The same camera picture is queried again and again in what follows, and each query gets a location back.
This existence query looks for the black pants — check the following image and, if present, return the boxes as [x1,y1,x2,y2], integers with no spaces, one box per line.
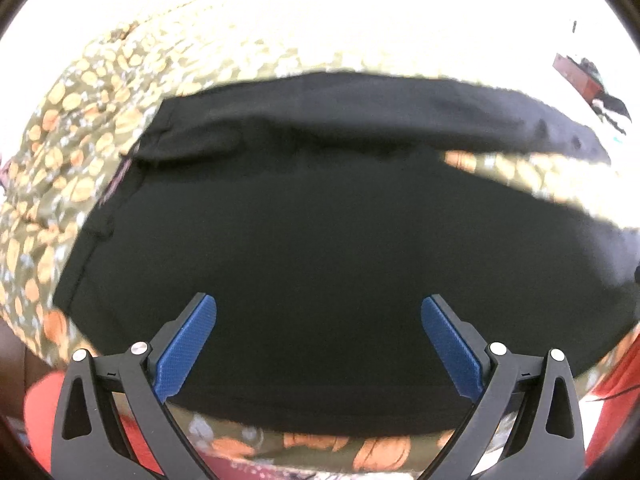
[52,71,640,436]

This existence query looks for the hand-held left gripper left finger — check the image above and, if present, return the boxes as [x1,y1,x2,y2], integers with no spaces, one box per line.
[50,292,218,480]

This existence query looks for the olive pumpkin print bedsheet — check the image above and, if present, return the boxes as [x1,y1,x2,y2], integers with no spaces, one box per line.
[0,0,640,476]

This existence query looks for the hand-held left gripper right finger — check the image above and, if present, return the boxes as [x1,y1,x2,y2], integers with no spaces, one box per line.
[421,294,587,480]

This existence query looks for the black object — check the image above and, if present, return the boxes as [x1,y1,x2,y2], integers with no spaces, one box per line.
[592,89,634,136]

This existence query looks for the person's red sweater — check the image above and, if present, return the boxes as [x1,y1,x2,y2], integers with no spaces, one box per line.
[22,324,640,480]

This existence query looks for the red-brown box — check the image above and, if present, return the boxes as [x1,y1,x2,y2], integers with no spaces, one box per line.
[552,52,602,104]

